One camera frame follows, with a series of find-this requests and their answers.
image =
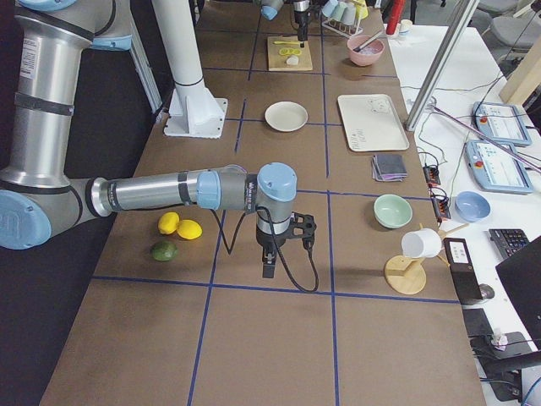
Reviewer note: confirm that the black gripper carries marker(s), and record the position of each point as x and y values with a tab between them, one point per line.
301	17
266	239

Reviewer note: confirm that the cream round plate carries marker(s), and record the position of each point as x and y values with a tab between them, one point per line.
286	116

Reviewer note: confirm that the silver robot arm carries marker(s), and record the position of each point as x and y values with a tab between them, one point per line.
38	201

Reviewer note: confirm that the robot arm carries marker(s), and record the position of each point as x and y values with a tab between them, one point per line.
269	9

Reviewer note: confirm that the cream bear tray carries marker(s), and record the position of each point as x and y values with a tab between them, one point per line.
371	123

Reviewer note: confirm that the wooden cutting board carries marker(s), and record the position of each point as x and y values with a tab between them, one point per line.
276	62

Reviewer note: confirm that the white cup rack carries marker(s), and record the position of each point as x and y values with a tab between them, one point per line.
344	17

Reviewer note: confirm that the clear ice cubes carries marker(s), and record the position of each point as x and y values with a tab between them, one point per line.
371	50

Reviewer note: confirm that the pink bowl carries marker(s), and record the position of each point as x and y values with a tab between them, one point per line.
362	60

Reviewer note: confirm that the yellow lemon near lime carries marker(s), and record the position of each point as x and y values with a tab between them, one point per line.
189	229

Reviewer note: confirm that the red bottle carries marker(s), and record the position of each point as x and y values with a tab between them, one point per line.
397	7

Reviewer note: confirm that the small paper cup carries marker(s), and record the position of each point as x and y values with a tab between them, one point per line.
405	27

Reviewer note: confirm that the green lime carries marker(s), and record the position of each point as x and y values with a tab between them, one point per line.
164	251

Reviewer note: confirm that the yellow lemon far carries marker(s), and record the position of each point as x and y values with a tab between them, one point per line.
168	223

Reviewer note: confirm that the green bowl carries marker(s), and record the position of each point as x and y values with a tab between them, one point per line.
392	211

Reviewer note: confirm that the wooden mug stand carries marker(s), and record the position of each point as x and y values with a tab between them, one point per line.
406	275

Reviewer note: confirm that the grey folded cloth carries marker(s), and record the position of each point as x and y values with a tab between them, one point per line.
388	168

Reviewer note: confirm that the white mug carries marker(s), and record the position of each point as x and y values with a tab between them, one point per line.
424	243

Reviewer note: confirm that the black box white label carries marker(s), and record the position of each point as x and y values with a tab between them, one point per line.
462	272

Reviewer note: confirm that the blue bowl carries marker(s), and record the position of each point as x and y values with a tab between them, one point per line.
471	206

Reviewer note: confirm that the far teach pendant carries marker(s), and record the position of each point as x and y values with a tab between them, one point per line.
501	123

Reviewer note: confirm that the teach pendant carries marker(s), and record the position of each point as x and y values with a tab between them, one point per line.
495	170
501	123

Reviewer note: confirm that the black keyboard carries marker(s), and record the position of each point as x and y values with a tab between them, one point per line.
508	240

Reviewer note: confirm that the near teach pendant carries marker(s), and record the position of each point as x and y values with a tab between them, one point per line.
495	170

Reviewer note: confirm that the black laptop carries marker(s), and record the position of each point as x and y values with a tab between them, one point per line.
519	275

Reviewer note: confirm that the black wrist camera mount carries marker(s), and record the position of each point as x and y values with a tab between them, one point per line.
304	227

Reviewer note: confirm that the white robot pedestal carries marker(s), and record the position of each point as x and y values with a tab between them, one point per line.
193	111

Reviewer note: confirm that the aluminium frame post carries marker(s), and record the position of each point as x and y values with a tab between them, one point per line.
459	22

